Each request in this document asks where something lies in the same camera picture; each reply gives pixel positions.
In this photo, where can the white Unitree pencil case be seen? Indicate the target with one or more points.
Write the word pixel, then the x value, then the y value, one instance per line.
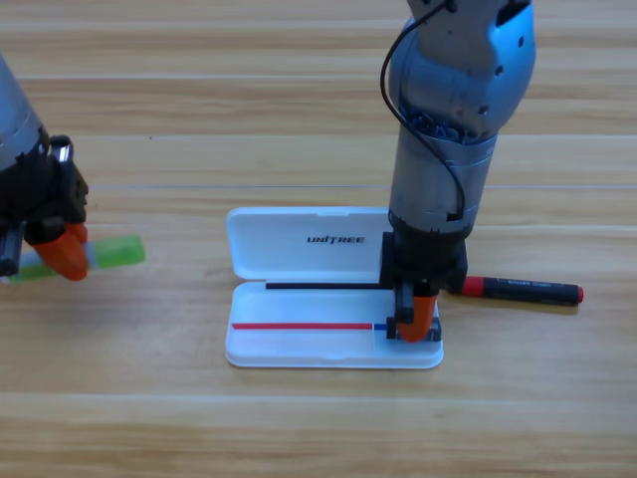
pixel 298 259

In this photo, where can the black eraser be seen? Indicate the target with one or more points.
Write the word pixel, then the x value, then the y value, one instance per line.
pixel 437 332

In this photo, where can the green glue stick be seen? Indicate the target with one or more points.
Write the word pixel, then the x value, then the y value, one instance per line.
pixel 119 251

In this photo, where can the red and black marker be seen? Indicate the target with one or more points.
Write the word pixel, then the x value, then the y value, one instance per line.
pixel 522 290

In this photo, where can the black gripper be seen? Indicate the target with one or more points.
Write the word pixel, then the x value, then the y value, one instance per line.
pixel 428 259
pixel 45 194

